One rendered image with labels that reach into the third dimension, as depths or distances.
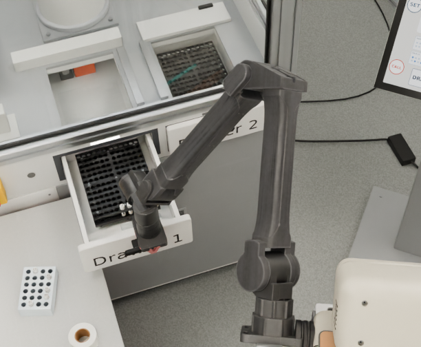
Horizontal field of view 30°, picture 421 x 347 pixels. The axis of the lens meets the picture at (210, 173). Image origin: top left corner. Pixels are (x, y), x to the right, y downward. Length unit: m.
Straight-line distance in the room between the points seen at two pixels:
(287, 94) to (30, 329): 0.95
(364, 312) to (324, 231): 1.70
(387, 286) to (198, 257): 1.47
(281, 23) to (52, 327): 0.96
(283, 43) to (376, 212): 1.19
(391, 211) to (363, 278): 1.74
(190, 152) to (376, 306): 0.55
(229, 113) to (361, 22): 2.30
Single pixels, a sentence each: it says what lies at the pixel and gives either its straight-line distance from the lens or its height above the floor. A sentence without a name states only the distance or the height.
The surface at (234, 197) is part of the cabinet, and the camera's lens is 2.55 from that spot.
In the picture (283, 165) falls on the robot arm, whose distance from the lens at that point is 1.51.
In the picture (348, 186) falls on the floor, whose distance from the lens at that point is 3.21.
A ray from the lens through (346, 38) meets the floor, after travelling 3.77.
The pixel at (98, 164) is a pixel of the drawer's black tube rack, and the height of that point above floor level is 0.90.
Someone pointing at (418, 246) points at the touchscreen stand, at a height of 0.10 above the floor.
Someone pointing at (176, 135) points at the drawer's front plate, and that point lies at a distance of 2.19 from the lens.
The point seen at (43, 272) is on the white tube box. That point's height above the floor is 0.78.
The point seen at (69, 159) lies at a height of 0.85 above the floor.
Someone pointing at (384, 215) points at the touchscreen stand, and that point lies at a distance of 3.11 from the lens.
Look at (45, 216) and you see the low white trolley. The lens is 2.25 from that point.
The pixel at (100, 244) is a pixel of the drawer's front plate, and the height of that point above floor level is 0.93.
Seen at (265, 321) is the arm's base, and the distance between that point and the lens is 1.51.
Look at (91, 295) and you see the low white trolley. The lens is 2.10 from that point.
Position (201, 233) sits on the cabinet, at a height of 0.34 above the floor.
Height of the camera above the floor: 2.59
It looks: 53 degrees down
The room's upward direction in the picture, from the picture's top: 2 degrees counter-clockwise
